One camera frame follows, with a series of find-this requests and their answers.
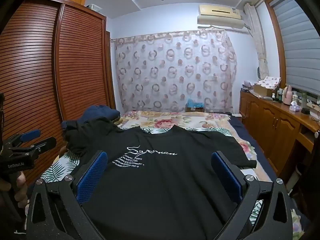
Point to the small brown box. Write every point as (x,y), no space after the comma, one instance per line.
(193,110)

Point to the wooden louvered wardrobe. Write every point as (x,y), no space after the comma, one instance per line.
(75,67)

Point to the cardboard box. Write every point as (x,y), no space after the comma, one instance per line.
(260,90)

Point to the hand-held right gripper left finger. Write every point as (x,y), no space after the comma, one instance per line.
(92,177)

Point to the dark dotted-trim garment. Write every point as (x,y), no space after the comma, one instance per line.
(116,120)

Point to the purple tissue pack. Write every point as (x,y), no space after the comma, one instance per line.
(294,107)

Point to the beige wall air conditioner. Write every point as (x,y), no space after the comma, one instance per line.
(220,15)

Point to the circle-patterned sheer curtain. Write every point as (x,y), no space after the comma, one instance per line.
(175,75)

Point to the blue cloth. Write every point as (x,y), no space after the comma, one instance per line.
(195,103)

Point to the small desk fan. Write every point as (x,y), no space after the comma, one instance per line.
(259,72)

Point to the black printed t-shirt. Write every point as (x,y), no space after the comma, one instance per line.
(155,185)

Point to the navy mattress sheet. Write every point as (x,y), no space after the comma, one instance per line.
(252,140)

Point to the grey window blind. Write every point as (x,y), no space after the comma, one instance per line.
(297,50)

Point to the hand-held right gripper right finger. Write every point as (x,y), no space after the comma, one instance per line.
(226,177)

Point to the green bottle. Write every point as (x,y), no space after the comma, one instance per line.
(304,100)

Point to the pink thermos bottle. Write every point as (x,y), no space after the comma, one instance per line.
(287,97)

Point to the white storage box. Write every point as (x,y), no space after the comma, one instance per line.
(93,7)

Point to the pink pouch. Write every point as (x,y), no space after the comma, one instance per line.
(248,84)

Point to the palm leaf bedsheet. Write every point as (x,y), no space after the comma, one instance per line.
(57,172)

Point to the white bottle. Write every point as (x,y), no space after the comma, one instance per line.
(280,93)

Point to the person's left hand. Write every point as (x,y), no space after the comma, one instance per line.
(21,190)

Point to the floral cloth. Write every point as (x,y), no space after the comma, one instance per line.
(268,81)

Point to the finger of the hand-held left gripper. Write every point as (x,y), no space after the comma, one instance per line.
(45,143)
(30,135)

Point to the tied beige curtain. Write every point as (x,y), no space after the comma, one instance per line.
(257,42)

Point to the wooden window frame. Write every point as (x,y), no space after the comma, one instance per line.
(276,42)

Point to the wooden sideboard cabinet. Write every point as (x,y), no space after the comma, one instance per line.
(275,122)

